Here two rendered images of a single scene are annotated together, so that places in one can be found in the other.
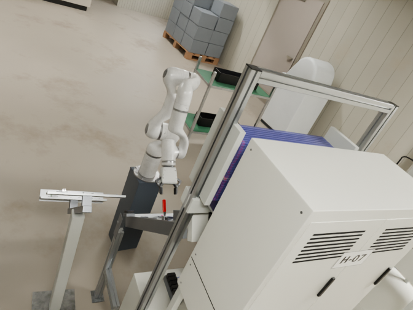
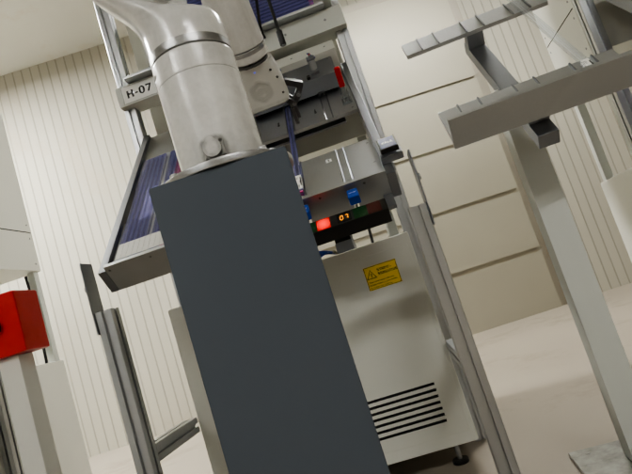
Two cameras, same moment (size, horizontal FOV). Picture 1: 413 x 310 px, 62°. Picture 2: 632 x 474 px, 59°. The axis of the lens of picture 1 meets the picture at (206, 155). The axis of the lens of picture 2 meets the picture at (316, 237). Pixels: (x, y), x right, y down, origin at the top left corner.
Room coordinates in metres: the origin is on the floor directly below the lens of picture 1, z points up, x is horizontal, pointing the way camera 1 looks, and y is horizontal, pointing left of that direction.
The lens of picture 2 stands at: (2.49, 0.91, 0.49)
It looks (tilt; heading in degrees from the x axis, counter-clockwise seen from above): 7 degrees up; 223
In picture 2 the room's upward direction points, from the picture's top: 18 degrees counter-clockwise
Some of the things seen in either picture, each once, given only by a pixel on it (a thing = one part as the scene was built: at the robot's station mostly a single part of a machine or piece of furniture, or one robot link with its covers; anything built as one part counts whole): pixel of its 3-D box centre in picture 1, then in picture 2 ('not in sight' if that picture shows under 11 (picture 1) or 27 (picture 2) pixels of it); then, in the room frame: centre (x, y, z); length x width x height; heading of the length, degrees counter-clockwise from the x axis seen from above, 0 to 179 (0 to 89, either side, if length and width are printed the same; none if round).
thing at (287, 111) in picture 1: (298, 96); not in sight; (5.85, -1.01, 0.68); 0.69 x 0.61 x 1.35; 43
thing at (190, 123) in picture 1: (220, 111); not in sight; (4.07, 0.06, 0.55); 0.91 x 0.46 x 1.10; 127
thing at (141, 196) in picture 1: (133, 210); (304, 428); (1.99, 0.33, 0.35); 0.18 x 0.18 x 0.70; 43
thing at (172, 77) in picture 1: (166, 105); not in sight; (1.98, 0.36, 1.25); 0.16 x 0.12 x 0.50; 117
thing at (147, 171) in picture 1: (150, 163); (211, 122); (1.99, 0.33, 0.79); 0.19 x 0.19 x 0.18
